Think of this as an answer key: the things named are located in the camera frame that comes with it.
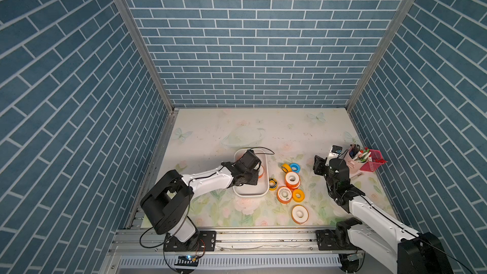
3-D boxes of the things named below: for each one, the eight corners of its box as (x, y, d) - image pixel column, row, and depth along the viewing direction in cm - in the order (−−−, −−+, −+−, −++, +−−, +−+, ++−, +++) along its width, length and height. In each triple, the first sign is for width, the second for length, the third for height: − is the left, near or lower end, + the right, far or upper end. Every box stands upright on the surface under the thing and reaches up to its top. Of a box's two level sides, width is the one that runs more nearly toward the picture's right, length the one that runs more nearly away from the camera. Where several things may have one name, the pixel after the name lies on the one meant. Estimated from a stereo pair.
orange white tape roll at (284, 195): (277, 203, 85) (277, 201, 83) (276, 187, 89) (276, 186, 88) (292, 203, 85) (292, 201, 83) (290, 187, 89) (290, 186, 88)
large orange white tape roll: (285, 189, 89) (287, 185, 85) (284, 175, 94) (285, 171, 90) (299, 189, 89) (301, 185, 85) (296, 175, 94) (298, 171, 90)
